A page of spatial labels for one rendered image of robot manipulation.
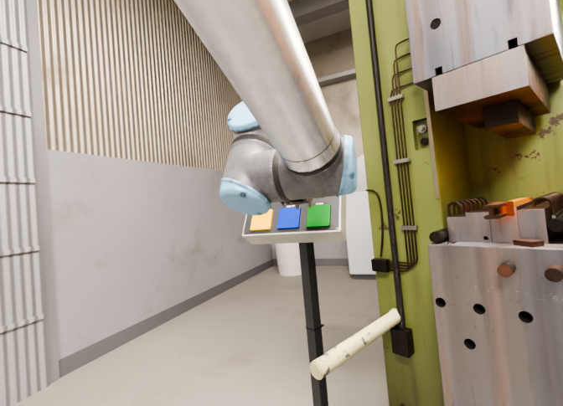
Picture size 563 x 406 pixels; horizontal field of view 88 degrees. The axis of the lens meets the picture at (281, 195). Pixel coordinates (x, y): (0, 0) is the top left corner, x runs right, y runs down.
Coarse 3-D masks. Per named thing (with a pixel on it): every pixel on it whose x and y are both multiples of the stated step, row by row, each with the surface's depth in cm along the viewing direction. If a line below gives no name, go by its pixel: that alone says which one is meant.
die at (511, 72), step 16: (480, 64) 72; (496, 64) 70; (512, 64) 68; (528, 64) 67; (432, 80) 80; (448, 80) 78; (464, 80) 75; (480, 80) 72; (496, 80) 70; (512, 80) 68; (528, 80) 66; (544, 80) 88; (448, 96) 78; (464, 96) 75; (480, 96) 73; (496, 96) 72; (512, 96) 73; (528, 96) 74; (544, 96) 84; (448, 112) 82; (464, 112) 84; (480, 112) 85; (544, 112) 92
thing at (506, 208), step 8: (512, 200) 82; (520, 200) 79; (528, 200) 87; (488, 208) 63; (496, 208) 65; (504, 208) 69; (512, 208) 68; (488, 216) 64; (496, 216) 63; (504, 216) 65
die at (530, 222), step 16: (480, 208) 85; (528, 208) 69; (544, 208) 65; (448, 224) 79; (464, 224) 76; (480, 224) 74; (496, 224) 71; (512, 224) 69; (528, 224) 67; (544, 224) 65; (464, 240) 76; (480, 240) 74; (496, 240) 71; (512, 240) 69; (544, 240) 65
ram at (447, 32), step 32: (416, 0) 83; (448, 0) 77; (480, 0) 72; (512, 0) 67; (544, 0) 63; (416, 32) 83; (448, 32) 77; (480, 32) 72; (512, 32) 67; (544, 32) 63; (416, 64) 83; (448, 64) 77; (544, 64) 79
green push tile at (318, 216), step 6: (312, 210) 93; (318, 210) 92; (324, 210) 92; (330, 210) 91; (312, 216) 92; (318, 216) 91; (324, 216) 91; (330, 216) 91; (312, 222) 91; (318, 222) 90; (324, 222) 90
